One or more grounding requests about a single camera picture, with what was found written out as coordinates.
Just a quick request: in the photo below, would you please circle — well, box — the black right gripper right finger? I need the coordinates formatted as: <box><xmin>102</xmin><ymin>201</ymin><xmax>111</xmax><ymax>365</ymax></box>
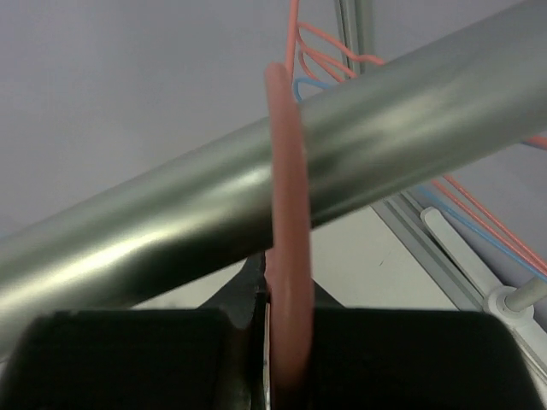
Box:
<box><xmin>309</xmin><ymin>286</ymin><xmax>544</xmax><ymax>409</ymax></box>

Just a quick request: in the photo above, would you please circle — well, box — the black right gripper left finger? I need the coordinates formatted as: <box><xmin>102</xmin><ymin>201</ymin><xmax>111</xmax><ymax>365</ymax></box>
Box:
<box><xmin>1</xmin><ymin>255</ymin><xmax>268</xmax><ymax>409</ymax></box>

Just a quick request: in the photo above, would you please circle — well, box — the grey metal clothes rack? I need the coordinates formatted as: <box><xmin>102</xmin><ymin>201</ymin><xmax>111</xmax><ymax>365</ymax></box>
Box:
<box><xmin>1</xmin><ymin>1</ymin><xmax>546</xmax><ymax>355</ymax></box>

